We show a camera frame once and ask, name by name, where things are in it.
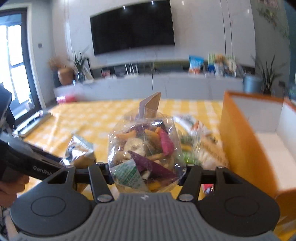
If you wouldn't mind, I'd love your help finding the mimi cracker snack bag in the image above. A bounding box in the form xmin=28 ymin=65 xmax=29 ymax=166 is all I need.
xmin=60 ymin=135 xmax=96 ymax=169

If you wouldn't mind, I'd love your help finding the clear mixed veggie chips bag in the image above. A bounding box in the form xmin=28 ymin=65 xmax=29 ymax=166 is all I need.
xmin=108 ymin=92 xmax=187 ymax=193

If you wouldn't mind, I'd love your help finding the person's left hand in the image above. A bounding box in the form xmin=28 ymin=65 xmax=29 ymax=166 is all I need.
xmin=0 ymin=175 xmax=30 ymax=207

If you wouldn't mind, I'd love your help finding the pink box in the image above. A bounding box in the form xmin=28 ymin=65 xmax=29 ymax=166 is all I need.
xmin=56 ymin=94 xmax=77 ymax=104

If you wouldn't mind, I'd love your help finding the orange cardboard box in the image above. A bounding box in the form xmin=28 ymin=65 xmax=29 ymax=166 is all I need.
xmin=219 ymin=90 xmax=296 ymax=232

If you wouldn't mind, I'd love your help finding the bronze round vase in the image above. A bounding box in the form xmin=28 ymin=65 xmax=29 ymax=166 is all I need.
xmin=58 ymin=67 xmax=74 ymax=85

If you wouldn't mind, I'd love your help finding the white tv console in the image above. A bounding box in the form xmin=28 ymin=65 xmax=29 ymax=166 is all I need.
xmin=54 ymin=73 xmax=243 ymax=101

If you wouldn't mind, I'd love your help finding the glass vase with plant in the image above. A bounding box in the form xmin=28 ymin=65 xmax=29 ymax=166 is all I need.
xmin=68 ymin=46 xmax=89 ymax=83

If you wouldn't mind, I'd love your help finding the white wifi router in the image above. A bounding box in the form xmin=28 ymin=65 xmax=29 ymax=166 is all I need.
xmin=125 ymin=63 xmax=139 ymax=76

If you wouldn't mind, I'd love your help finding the grey metal trash bin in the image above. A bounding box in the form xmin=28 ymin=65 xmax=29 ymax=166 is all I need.
xmin=243 ymin=74 xmax=263 ymax=94

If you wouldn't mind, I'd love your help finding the blue snack bag on console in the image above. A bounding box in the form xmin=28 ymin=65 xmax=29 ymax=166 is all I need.
xmin=189 ymin=55 xmax=204 ymax=74

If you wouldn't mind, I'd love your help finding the teddy bear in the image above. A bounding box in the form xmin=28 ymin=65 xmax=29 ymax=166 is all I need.
xmin=215 ymin=54 xmax=226 ymax=69

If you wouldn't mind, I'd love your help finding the potted floor plant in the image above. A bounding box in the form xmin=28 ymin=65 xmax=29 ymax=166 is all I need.
xmin=251 ymin=54 xmax=287 ymax=95

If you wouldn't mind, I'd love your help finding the trailing ivy plant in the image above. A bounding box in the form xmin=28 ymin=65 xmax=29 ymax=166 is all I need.
xmin=257 ymin=8 xmax=290 ymax=48

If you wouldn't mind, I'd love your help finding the black wall television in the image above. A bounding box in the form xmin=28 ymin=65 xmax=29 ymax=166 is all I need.
xmin=90 ymin=1 xmax=175 ymax=55

